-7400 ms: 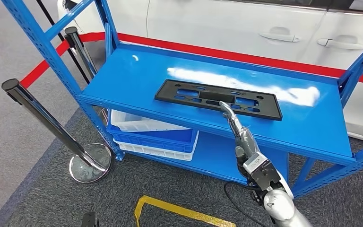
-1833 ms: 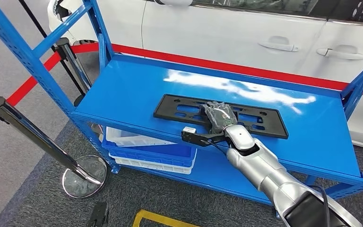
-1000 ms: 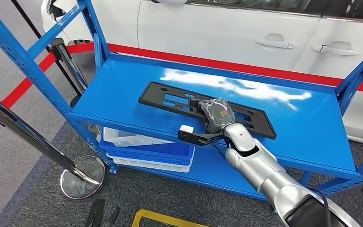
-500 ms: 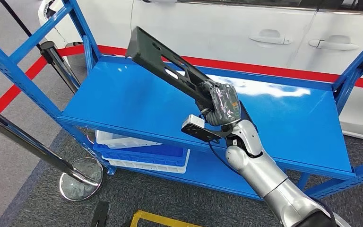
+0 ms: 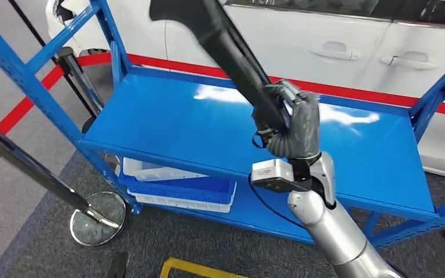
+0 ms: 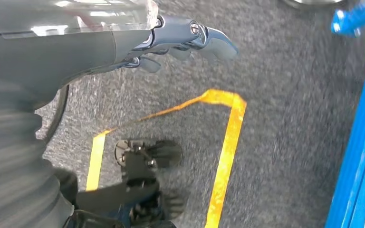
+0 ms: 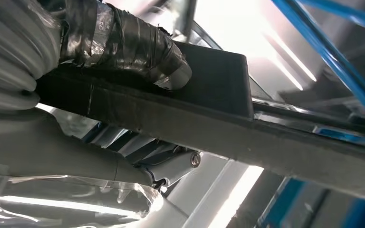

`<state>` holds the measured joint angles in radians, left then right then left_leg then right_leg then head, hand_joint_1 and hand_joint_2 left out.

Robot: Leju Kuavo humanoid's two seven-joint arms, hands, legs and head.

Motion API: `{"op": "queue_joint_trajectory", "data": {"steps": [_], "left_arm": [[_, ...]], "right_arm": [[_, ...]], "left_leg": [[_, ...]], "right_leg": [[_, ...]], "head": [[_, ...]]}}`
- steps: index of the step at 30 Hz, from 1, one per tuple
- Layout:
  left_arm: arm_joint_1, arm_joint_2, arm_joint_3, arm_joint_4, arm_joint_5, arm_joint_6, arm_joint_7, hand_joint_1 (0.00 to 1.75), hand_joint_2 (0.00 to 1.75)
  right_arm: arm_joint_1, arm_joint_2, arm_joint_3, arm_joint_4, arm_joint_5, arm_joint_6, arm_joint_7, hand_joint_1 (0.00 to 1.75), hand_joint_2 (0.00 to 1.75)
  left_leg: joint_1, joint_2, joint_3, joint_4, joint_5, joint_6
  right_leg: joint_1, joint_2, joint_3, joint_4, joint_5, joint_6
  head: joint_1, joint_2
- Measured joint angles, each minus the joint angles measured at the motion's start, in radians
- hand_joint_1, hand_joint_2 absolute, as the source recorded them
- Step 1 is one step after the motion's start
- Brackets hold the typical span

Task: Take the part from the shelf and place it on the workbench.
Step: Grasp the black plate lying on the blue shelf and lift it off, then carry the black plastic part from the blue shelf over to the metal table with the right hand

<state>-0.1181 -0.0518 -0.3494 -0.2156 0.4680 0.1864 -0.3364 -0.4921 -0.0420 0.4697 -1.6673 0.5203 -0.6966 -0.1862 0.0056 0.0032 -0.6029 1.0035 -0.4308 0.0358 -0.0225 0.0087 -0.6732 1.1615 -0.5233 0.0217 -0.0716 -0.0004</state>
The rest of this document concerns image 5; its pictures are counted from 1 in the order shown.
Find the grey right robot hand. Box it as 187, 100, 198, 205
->
251, 79, 322, 160

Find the black plastic plate holder part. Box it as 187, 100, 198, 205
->
148, 0, 289, 133

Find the white car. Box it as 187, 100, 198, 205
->
46, 0, 445, 181

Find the blue plastic crate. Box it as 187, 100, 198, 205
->
118, 169, 235, 205

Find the white plastic crate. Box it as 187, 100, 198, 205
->
127, 182, 238, 214

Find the red barrier belt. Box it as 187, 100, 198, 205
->
75, 53, 445, 120
0, 63, 66, 135

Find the translucent white plastic bin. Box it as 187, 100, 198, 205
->
122, 157, 208, 182

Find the yellow floor tape square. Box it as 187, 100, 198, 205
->
159, 257, 250, 278

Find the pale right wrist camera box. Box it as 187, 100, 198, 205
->
250, 159, 296, 194

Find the white car door handle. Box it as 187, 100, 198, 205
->
309, 41, 362, 61
380, 50, 440, 71

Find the chrome stanchion post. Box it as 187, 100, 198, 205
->
56, 46, 105, 134
0, 122, 127, 247

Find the black stanchion post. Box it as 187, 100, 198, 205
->
7, 0, 99, 118

